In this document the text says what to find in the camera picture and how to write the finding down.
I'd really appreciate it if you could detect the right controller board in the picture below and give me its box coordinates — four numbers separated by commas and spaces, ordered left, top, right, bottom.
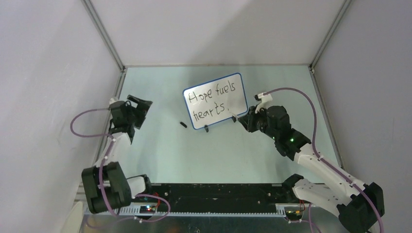
285, 210, 305, 218

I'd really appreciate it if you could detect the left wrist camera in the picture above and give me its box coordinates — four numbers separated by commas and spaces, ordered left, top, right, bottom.
109, 97, 120, 106

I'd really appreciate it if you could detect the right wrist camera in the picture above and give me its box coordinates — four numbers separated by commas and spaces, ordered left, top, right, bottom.
254, 93, 267, 114

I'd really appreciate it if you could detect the blue framed whiteboard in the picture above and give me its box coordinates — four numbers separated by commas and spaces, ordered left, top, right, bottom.
182, 72, 248, 130

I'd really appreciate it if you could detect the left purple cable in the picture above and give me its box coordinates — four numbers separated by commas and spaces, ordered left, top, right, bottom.
70, 108, 171, 226

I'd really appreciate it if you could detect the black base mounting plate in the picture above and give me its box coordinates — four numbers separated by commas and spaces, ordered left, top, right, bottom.
148, 183, 300, 214

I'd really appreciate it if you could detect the controller board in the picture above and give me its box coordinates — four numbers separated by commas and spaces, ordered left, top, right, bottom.
285, 210, 305, 218
139, 205, 156, 215

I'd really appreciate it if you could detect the purple cable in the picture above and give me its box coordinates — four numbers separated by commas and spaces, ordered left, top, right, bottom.
70, 108, 171, 226
262, 87, 385, 233

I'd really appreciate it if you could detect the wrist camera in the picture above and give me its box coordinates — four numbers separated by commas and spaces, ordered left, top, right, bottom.
254, 93, 267, 114
109, 97, 120, 106

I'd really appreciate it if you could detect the grey cable duct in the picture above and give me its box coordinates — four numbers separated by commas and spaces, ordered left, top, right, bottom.
120, 205, 286, 217

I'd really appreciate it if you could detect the aluminium frame rail front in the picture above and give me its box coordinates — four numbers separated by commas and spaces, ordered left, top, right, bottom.
74, 183, 364, 206

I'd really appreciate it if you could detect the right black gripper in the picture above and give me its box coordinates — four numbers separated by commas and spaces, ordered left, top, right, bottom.
239, 104, 278, 140

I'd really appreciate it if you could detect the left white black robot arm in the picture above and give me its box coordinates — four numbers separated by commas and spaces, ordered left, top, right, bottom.
81, 95, 153, 215

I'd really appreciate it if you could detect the left controller board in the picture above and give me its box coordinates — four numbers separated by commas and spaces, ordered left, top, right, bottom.
139, 205, 156, 215

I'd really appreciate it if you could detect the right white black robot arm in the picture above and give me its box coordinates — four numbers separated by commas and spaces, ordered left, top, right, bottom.
238, 106, 384, 233

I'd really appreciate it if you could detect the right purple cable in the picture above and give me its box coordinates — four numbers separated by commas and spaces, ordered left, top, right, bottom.
262, 87, 385, 233

